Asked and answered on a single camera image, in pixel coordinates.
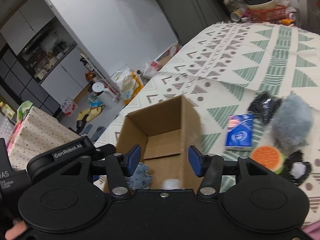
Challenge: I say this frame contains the orange plastic basket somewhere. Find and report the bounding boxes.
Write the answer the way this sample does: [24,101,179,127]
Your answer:
[248,5,286,23]

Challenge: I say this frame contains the white round jar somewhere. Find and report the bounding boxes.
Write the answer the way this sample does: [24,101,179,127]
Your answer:
[92,82,110,105]

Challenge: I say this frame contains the black lace cloth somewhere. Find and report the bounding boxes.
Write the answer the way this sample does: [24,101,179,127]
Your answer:
[247,91,283,125]

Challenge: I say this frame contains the person's hand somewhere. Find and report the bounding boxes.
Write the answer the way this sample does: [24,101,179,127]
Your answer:
[5,221,27,240]

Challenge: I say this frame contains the blue tissue packet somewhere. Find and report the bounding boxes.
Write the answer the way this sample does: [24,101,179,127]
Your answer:
[225,114,253,151]

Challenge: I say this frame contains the blue patterned cloth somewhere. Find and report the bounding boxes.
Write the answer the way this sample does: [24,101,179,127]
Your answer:
[126,163,153,190]

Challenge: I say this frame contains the black lace white pouch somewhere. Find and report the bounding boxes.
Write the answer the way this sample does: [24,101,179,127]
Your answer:
[280,150,312,186]

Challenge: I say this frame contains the brown cardboard box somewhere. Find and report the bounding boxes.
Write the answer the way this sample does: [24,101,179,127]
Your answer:
[116,95,201,190]

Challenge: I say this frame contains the white red plastic bag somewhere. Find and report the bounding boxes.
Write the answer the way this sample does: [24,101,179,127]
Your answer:
[143,61,162,79]

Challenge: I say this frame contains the dotted beige fabric box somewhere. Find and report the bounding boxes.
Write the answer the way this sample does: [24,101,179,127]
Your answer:
[7,106,80,170]

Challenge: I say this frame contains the grey-blue plush toy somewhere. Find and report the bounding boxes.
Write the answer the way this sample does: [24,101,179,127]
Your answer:
[271,94,313,156]

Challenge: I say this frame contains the yellow printed plastic bag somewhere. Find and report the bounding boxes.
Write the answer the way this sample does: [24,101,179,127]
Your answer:
[111,67,144,105]

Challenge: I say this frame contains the patterned cream green blanket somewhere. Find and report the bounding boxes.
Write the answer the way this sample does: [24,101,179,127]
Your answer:
[96,23,319,224]

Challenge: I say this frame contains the yellow slippers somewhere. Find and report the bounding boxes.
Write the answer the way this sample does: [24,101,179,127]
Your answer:
[76,107,103,127]

